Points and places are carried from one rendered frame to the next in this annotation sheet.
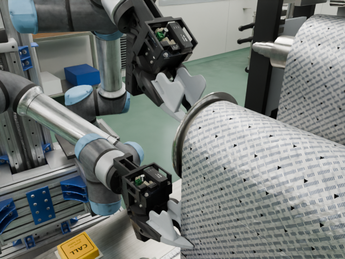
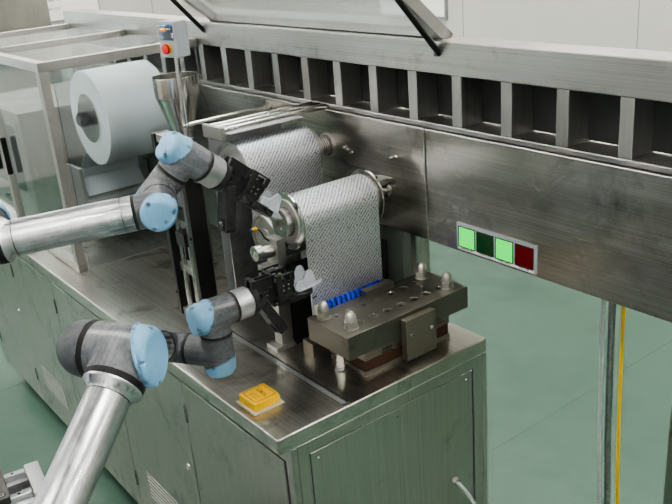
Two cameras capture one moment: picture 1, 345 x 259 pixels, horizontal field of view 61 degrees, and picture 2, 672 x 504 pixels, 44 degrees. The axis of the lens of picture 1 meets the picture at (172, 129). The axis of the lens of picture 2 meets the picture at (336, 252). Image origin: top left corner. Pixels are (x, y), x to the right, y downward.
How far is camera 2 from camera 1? 1.94 m
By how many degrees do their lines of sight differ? 76
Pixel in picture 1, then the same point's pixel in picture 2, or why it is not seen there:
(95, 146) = (219, 299)
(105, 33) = not seen: hidden behind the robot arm
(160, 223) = (306, 282)
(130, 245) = (255, 377)
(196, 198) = (317, 243)
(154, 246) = (260, 365)
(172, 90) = (274, 201)
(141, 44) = (253, 184)
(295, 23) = not seen: hidden behind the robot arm
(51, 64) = not seen: outside the picture
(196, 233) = (320, 267)
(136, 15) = (235, 171)
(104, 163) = (244, 294)
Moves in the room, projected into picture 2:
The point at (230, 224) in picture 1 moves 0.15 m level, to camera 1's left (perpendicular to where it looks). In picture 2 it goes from (336, 237) to (334, 260)
